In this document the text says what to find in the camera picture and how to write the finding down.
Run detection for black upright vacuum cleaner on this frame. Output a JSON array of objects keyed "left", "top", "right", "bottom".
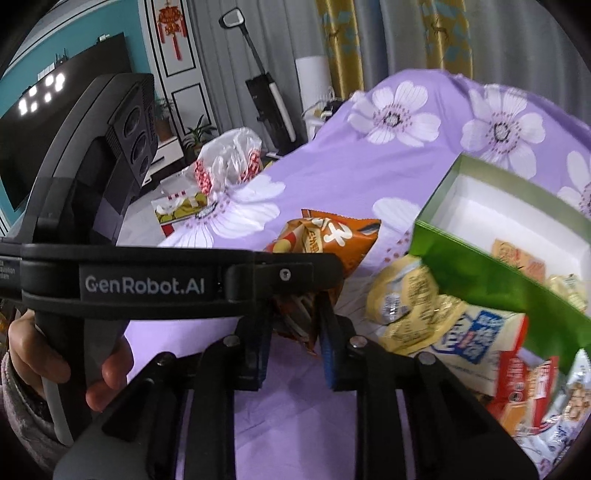
[{"left": 219, "top": 10, "right": 297, "bottom": 145}]

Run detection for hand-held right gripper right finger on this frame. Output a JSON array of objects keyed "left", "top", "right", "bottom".
[{"left": 318, "top": 313, "right": 540, "bottom": 480}]

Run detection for grey curtain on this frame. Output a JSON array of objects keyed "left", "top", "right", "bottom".
[{"left": 203, "top": 0, "right": 591, "bottom": 153}]

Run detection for red knot wall ornament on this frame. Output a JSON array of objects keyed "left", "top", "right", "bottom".
[{"left": 157, "top": 0, "right": 188, "bottom": 61}]

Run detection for black television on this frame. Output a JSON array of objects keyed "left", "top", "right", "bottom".
[{"left": 0, "top": 32, "right": 132, "bottom": 214}]

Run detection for yellow wrapped snack packet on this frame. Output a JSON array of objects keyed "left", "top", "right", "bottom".
[
  {"left": 365, "top": 255, "right": 439, "bottom": 324},
  {"left": 546, "top": 273, "right": 590, "bottom": 315},
  {"left": 383, "top": 295, "right": 467, "bottom": 356}
]

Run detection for flat yellow-orange snack packet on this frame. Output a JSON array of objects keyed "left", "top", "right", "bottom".
[{"left": 491, "top": 239, "right": 547, "bottom": 283}]

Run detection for white television cabinet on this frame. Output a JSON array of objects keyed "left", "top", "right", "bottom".
[{"left": 139, "top": 136, "right": 195, "bottom": 195}]

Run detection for white blue-print snack packet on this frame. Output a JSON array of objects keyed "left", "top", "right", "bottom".
[{"left": 431, "top": 308, "right": 529, "bottom": 398}]

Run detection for green cardboard box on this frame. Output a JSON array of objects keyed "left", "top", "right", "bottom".
[{"left": 409, "top": 154, "right": 591, "bottom": 370}]

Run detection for small orange snack packet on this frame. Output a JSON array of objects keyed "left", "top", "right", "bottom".
[{"left": 499, "top": 399, "right": 543, "bottom": 437}]

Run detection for white cylinder appliance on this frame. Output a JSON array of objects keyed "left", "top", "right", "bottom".
[{"left": 295, "top": 55, "right": 333, "bottom": 116}]

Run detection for person's left hand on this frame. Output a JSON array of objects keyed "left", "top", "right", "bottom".
[{"left": 7, "top": 314, "right": 136, "bottom": 413}]

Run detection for white red-print plastic bag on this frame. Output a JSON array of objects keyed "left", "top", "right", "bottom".
[{"left": 194, "top": 128, "right": 265, "bottom": 195}]

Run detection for person's left forearm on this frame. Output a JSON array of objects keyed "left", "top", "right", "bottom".
[{"left": 0, "top": 351, "right": 71, "bottom": 476}]

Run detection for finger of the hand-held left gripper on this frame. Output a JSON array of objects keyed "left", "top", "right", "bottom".
[{"left": 224, "top": 252, "right": 345, "bottom": 320}]

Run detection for white peanut snack packet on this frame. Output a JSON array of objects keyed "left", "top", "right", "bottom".
[{"left": 517, "top": 348, "right": 591, "bottom": 478}]

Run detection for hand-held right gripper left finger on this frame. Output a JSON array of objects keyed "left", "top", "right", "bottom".
[{"left": 58, "top": 318, "right": 274, "bottom": 480}]

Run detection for green potted plant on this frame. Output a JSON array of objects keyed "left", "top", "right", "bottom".
[
  {"left": 156, "top": 98, "right": 176, "bottom": 141},
  {"left": 181, "top": 115, "right": 218, "bottom": 155}
]

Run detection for yellow green snack box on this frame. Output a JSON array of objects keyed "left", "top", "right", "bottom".
[{"left": 154, "top": 190, "right": 220, "bottom": 237}]

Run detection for purple floral cloth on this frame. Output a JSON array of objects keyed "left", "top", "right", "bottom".
[{"left": 115, "top": 69, "right": 591, "bottom": 480}]

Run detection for red snack packet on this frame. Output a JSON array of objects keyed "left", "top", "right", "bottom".
[{"left": 485, "top": 348, "right": 561, "bottom": 416}]

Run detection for yellow patterned curtain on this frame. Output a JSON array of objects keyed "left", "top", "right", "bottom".
[
  {"left": 316, "top": 0, "right": 366, "bottom": 93},
  {"left": 418, "top": 0, "right": 475, "bottom": 80}
]

